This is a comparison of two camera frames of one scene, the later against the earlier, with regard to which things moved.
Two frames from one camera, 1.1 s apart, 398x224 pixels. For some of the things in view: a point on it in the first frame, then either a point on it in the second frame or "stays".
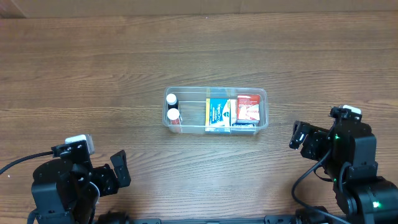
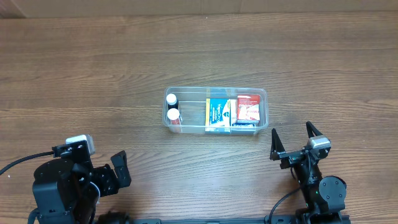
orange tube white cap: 173,114 stays
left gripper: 109,178 stays
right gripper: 311,143 → 294,154
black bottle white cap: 172,101 stays
